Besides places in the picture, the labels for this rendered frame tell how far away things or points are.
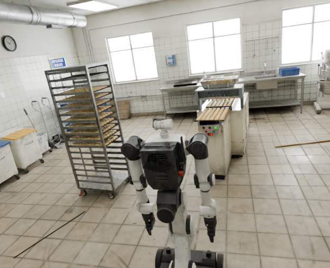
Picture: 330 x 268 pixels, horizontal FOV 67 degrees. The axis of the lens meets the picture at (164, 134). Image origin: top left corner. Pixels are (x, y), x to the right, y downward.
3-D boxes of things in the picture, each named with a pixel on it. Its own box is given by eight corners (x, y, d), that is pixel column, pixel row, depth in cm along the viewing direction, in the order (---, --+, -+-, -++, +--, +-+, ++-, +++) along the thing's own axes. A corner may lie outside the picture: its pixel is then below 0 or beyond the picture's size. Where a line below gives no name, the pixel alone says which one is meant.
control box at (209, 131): (202, 134, 345) (201, 125, 340) (219, 134, 335) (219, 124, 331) (201, 135, 341) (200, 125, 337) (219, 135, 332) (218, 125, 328)
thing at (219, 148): (211, 158, 430) (208, 107, 400) (232, 159, 417) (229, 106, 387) (202, 179, 369) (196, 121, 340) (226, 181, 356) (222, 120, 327)
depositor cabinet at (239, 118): (214, 132, 546) (211, 94, 519) (249, 132, 519) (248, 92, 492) (201, 158, 436) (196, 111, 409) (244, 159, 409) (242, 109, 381)
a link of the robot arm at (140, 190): (149, 202, 178) (143, 182, 168) (135, 201, 181) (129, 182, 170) (152, 191, 186) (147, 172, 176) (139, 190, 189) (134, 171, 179)
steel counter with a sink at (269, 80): (163, 121, 677) (157, 75, 637) (169, 114, 740) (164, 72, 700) (304, 113, 585) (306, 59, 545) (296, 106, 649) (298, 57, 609)
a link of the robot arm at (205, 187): (213, 204, 165) (210, 182, 156) (197, 203, 168) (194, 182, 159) (214, 193, 174) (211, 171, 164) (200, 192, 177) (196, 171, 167)
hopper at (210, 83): (203, 86, 421) (203, 78, 416) (238, 84, 400) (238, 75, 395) (200, 90, 396) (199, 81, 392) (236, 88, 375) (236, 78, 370)
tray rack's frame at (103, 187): (132, 179, 390) (108, 60, 331) (115, 198, 346) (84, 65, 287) (98, 176, 414) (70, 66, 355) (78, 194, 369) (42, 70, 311)
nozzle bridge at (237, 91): (201, 106, 437) (199, 86, 426) (244, 104, 410) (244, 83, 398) (196, 111, 409) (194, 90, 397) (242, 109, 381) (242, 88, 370)
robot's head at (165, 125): (171, 134, 154) (170, 120, 151) (155, 135, 157) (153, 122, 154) (174, 131, 160) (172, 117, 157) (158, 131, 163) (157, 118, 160)
